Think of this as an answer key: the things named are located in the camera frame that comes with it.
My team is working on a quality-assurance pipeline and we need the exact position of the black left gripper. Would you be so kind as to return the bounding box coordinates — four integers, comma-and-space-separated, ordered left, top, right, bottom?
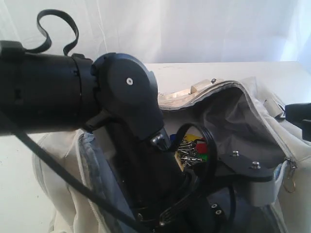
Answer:
136, 167, 241, 233

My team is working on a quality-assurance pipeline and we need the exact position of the beige fabric duffel bag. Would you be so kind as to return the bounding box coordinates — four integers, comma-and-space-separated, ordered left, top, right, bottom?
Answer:
33, 77, 311, 233

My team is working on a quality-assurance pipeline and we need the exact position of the metal zipper pull with ring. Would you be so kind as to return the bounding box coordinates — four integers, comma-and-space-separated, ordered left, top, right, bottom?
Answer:
283, 158, 298, 193

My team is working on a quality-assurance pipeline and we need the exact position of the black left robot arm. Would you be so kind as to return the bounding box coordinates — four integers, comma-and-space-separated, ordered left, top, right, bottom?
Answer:
0, 41, 236, 233

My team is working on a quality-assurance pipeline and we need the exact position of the bunch of colourful key tags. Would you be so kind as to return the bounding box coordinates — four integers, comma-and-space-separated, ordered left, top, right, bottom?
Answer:
174, 133, 208, 171

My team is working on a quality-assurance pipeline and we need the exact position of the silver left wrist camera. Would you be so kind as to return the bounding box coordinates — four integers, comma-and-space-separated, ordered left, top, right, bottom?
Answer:
215, 151, 287, 207

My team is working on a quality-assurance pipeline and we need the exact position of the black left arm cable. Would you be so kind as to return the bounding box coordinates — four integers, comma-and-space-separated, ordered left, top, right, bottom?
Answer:
0, 9, 236, 233

